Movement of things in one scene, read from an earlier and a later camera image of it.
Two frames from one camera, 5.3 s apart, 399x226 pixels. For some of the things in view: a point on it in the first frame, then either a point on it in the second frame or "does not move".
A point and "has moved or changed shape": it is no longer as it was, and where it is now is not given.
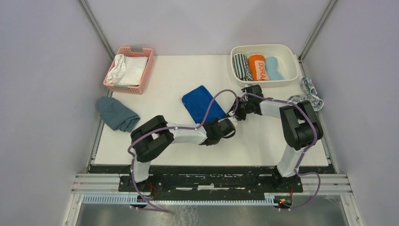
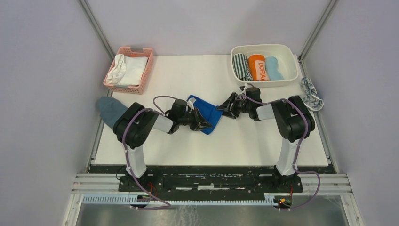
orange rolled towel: [258, 67] does not move
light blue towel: [272, 63] does not move
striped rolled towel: [241, 67] does not move
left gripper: [213, 123] -> [199, 122]
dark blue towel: [197, 102] has moved or changed shape
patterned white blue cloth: [310, 94] does not move
